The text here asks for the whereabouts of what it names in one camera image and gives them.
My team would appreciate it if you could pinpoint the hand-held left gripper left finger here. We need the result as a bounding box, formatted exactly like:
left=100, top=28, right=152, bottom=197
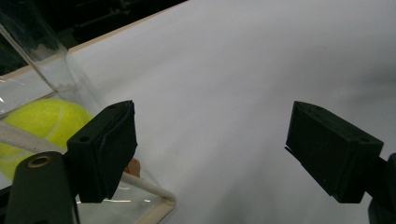
left=66, top=100, right=138, bottom=204

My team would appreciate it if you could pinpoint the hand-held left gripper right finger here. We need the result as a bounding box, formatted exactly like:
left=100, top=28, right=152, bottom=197
left=284, top=100, right=385, bottom=204

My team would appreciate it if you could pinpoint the yellow tennis ball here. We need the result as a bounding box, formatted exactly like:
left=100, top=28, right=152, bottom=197
left=0, top=98, right=94, bottom=182

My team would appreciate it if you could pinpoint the clear tote bag beige trim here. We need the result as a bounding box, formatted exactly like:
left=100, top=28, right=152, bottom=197
left=0, top=0, right=177, bottom=224

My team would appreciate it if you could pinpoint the white table cover sheet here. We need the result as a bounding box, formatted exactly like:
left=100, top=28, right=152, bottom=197
left=0, top=0, right=396, bottom=224

